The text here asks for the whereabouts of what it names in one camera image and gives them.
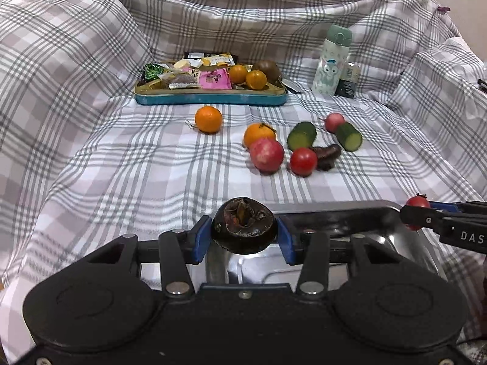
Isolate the dark water chestnut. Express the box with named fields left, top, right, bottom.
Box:
left=310, top=143, right=342, bottom=172
left=211, top=197, right=278, bottom=255

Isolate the brown kiwi fruit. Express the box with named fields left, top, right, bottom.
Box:
left=252, top=59, right=282, bottom=84

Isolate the large red radish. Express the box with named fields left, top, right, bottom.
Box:
left=249, top=137, right=284, bottom=174

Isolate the white green cartoon bottle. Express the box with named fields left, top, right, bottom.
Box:
left=311, top=25, right=352, bottom=96

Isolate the small orange in tin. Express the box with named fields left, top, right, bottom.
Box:
left=245, top=70, right=268, bottom=91
left=228, top=64, right=248, bottom=85

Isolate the stainless steel tray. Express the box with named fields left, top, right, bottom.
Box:
left=205, top=200, right=447, bottom=289

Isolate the red cherry tomato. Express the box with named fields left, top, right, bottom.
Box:
left=405, top=194, right=431, bottom=231
left=290, top=148, right=318, bottom=177

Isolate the grey plaid sofa cover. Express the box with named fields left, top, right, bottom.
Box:
left=1, top=0, right=486, bottom=362

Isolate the small green jar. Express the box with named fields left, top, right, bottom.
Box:
left=335, top=62, right=361, bottom=99

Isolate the green foil candy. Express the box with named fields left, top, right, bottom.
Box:
left=141, top=63, right=168, bottom=82

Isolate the yellow pastry packet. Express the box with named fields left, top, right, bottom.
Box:
left=201, top=54, right=235, bottom=67

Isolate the silver foil wrapper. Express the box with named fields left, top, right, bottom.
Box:
left=281, top=78, right=304, bottom=94

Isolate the blue gold snack tin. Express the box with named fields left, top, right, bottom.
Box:
left=133, top=58, right=286, bottom=106

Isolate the brown clear snack packet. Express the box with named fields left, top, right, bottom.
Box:
left=159, top=71, right=200, bottom=90

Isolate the cucumber piece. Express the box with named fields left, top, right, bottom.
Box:
left=335, top=122, right=363, bottom=152
left=287, top=121, right=317, bottom=151

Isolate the small pink radish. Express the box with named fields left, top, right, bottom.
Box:
left=324, top=113, right=346, bottom=134

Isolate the orange tangerine with stem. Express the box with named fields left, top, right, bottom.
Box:
left=243, top=122, right=276, bottom=149

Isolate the pink snack packet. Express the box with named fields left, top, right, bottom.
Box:
left=198, top=68, right=232, bottom=91

